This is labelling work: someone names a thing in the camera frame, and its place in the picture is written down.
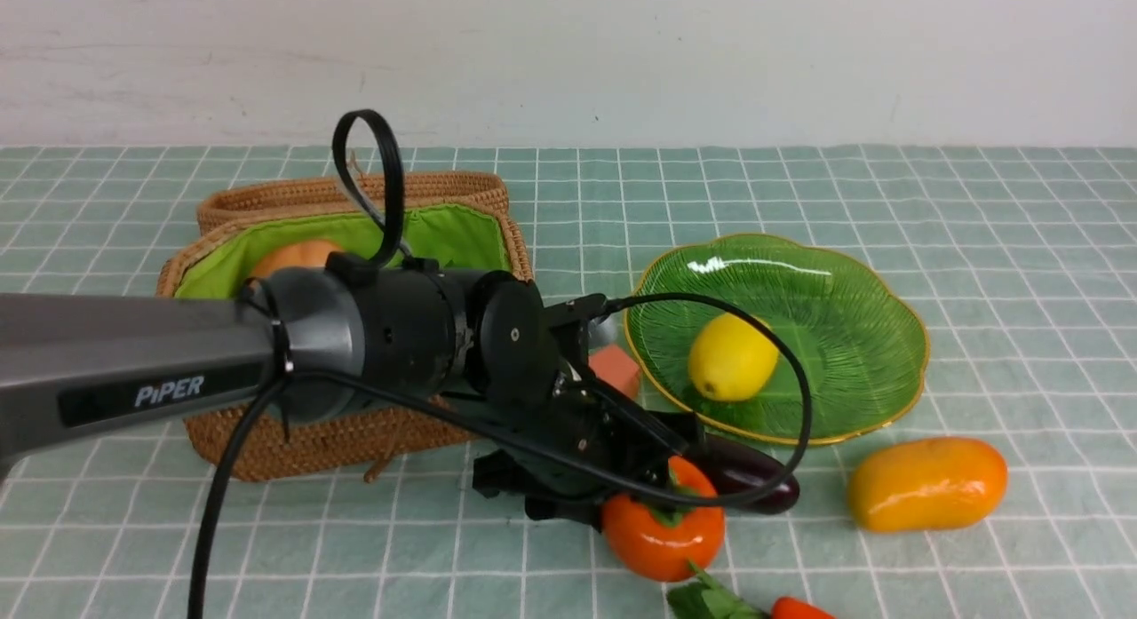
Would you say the yellow lemon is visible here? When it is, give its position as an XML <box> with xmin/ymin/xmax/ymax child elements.
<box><xmin>688</xmin><ymin>313</ymin><xmax>781</xmax><ymax>403</ymax></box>

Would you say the orange foam cube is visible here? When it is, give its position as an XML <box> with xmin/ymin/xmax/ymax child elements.
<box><xmin>589</xmin><ymin>344</ymin><xmax>641</xmax><ymax>401</ymax></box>

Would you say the orange persimmon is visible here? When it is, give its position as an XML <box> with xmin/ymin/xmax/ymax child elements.
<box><xmin>600</xmin><ymin>493</ymin><xmax>727</xmax><ymax>583</ymax></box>

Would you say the green checkered tablecloth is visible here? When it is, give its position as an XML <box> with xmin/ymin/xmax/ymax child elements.
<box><xmin>1</xmin><ymin>145</ymin><xmax>1136</xmax><ymax>618</ymax></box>

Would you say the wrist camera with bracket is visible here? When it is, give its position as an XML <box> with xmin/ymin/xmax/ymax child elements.
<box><xmin>543</xmin><ymin>294</ymin><xmax>619</xmax><ymax>379</ymax></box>

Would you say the woven rattan basket lid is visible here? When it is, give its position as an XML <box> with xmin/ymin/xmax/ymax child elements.
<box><xmin>196</xmin><ymin>171</ymin><xmax>509</xmax><ymax>234</ymax></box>

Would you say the orange carrot with leaves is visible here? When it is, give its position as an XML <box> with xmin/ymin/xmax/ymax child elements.
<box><xmin>665</xmin><ymin>562</ymin><xmax>835</xmax><ymax>618</ymax></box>

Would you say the purple eggplant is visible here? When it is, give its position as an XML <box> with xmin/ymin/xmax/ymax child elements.
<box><xmin>684</xmin><ymin>434</ymin><xmax>800</xmax><ymax>515</ymax></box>

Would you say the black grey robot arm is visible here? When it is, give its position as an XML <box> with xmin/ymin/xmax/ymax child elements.
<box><xmin>1</xmin><ymin>256</ymin><xmax>705</xmax><ymax>525</ymax></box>

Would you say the black cable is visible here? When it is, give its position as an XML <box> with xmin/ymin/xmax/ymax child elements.
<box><xmin>185</xmin><ymin>108</ymin><xmax>814</xmax><ymax>619</ymax></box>

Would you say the yellow orange mango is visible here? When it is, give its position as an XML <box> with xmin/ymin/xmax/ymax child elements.
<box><xmin>847</xmin><ymin>436</ymin><xmax>1010</xmax><ymax>534</ymax></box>

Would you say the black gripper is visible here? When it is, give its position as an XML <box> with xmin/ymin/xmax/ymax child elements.
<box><xmin>462</xmin><ymin>377</ymin><xmax>705</xmax><ymax>527</ymax></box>

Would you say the woven rattan basket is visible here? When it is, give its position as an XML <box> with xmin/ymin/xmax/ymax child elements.
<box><xmin>156</xmin><ymin>189</ymin><xmax>533</xmax><ymax>481</ymax></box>

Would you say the brown potato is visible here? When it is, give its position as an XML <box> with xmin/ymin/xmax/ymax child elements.
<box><xmin>248</xmin><ymin>239</ymin><xmax>345</xmax><ymax>279</ymax></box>

